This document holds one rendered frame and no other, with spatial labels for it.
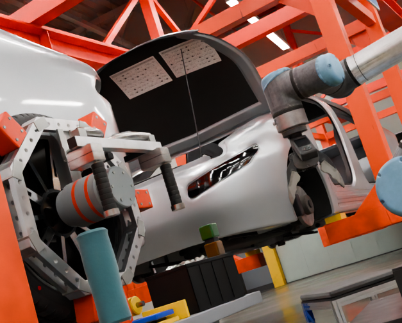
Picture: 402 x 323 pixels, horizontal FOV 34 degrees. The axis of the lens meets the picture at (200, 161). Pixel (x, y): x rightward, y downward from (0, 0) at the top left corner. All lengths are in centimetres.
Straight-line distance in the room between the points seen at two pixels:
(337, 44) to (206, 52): 107
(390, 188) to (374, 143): 366
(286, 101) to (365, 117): 354
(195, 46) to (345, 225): 186
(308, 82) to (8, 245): 87
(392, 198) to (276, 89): 44
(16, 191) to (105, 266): 31
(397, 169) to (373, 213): 368
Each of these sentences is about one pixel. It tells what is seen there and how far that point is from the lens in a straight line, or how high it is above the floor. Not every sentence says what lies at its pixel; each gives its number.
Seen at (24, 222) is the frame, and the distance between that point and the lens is 181.
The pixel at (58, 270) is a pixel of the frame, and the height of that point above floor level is 66.
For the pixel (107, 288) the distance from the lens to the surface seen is 180.
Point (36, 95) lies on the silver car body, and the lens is 267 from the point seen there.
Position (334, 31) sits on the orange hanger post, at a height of 213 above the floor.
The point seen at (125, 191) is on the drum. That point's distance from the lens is 194.
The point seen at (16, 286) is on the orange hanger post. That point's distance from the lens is 153.
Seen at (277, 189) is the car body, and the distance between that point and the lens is 457.
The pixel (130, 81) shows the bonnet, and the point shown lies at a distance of 554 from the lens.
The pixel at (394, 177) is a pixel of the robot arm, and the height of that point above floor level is 61.
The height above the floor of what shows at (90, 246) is 70.
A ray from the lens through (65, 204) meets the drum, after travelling 198.
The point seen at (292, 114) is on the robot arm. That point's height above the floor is 87.
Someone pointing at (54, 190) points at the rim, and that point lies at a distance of 210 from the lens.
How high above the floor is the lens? 50
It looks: 10 degrees up
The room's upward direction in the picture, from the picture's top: 18 degrees counter-clockwise
